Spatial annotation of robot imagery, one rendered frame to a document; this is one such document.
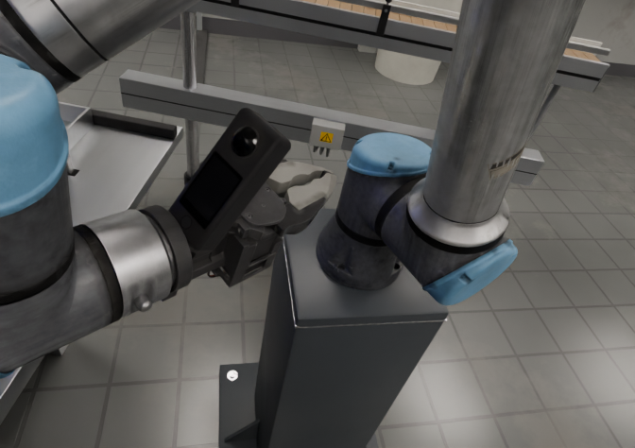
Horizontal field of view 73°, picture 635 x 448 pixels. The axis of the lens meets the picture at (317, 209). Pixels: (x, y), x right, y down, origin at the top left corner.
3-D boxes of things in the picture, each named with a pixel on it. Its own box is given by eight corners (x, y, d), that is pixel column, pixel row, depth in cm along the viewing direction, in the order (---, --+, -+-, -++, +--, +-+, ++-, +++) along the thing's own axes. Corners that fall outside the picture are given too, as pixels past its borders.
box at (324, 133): (308, 145, 160) (312, 124, 154) (310, 138, 163) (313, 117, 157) (339, 151, 160) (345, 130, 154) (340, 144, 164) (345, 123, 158)
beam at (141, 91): (122, 107, 163) (118, 77, 155) (131, 97, 169) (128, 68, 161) (529, 186, 168) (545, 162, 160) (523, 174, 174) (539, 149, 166)
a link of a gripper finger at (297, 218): (300, 189, 45) (233, 214, 39) (305, 177, 44) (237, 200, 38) (330, 219, 43) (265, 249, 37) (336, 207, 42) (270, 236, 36)
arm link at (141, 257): (74, 202, 30) (131, 286, 27) (136, 186, 33) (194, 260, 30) (76, 267, 35) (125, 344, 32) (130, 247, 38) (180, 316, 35)
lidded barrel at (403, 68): (425, 60, 375) (455, -30, 329) (451, 91, 333) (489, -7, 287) (360, 53, 361) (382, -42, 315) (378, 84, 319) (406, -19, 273)
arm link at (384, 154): (380, 183, 75) (403, 114, 66) (431, 234, 67) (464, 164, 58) (321, 198, 69) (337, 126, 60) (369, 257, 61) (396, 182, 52)
